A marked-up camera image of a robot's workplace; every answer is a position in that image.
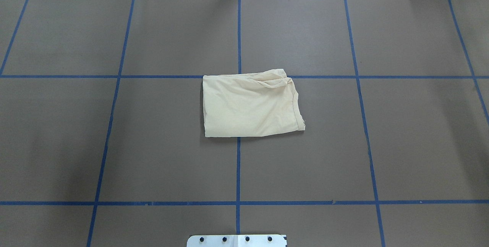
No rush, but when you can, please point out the beige long-sleeve printed shirt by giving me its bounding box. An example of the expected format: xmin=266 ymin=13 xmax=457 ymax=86
xmin=202 ymin=69 xmax=306 ymax=138

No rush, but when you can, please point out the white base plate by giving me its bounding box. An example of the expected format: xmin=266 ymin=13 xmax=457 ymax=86
xmin=186 ymin=234 xmax=288 ymax=247

